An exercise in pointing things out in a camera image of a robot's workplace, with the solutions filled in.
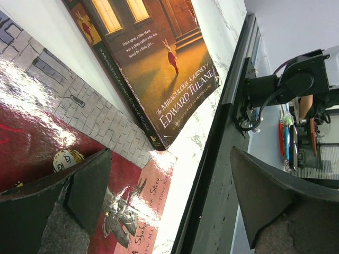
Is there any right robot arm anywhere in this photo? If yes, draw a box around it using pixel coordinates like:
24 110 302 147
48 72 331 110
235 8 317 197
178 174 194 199
232 46 338 133

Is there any pink red Shakespeare story book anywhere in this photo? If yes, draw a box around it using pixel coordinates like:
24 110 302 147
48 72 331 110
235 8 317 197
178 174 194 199
1 13 176 253

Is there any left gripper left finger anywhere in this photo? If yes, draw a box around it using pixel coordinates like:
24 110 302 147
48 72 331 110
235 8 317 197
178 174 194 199
1 149 112 253

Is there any Edward Tulane book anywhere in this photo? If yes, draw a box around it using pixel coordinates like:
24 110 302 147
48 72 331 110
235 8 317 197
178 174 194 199
64 0 218 151

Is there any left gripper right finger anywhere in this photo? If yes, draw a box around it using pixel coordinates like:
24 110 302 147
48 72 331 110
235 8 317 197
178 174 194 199
230 147 338 253

